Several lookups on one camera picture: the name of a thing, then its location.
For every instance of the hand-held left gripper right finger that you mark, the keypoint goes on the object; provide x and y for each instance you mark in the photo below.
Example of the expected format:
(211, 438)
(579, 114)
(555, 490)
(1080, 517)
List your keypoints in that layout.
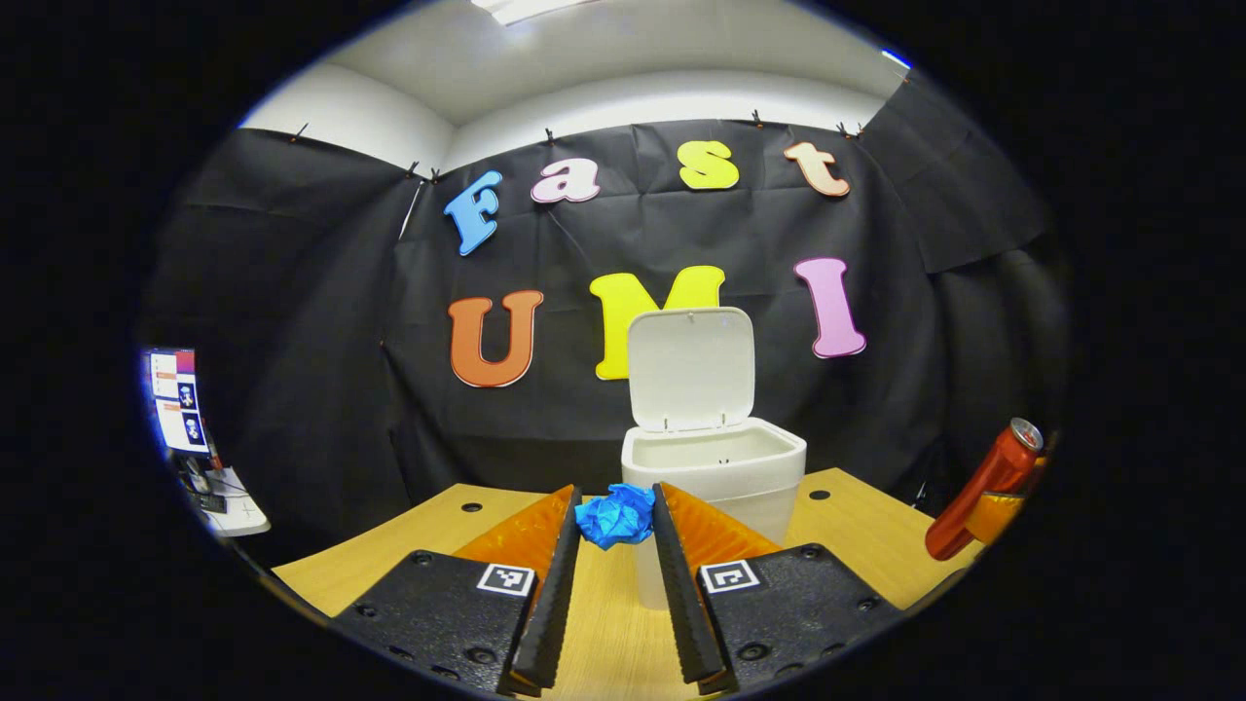
(681, 604)

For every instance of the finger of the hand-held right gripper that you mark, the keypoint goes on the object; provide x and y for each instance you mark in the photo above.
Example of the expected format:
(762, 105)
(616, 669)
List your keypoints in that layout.
(995, 516)

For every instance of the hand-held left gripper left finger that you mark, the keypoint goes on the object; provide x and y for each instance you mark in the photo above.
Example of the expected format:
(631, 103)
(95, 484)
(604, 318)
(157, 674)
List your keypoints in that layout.
(555, 604)

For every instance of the red pop can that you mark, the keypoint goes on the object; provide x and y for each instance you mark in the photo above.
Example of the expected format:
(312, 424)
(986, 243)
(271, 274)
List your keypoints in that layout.
(988, 472)

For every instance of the blue paper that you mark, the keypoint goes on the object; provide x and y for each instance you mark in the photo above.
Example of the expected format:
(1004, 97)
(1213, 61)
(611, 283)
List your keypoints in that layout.
(615, 516)

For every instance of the white desktop garbage bin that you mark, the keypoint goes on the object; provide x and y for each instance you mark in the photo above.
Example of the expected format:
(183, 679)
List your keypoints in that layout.
(691, 370)

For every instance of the wooden desktop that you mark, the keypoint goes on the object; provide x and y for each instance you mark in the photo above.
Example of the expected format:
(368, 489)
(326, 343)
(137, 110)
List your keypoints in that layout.
(389, 565)

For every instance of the white side table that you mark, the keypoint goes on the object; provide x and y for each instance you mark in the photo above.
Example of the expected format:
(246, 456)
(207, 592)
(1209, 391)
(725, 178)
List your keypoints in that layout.
(243, 516)

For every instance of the black backdrop cloth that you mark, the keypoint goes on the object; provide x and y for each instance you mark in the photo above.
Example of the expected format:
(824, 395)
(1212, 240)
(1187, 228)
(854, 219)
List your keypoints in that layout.
(311, 341)

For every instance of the black keyboard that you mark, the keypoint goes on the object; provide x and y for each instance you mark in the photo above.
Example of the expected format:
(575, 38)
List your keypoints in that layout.
(208, 502)

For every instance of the computer monitor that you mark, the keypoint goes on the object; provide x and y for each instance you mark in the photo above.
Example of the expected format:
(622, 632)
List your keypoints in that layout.
(178, 399)

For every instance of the ceiling light panel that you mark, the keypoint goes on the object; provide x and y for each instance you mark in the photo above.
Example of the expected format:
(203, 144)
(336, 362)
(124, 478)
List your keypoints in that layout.
(521, 8)

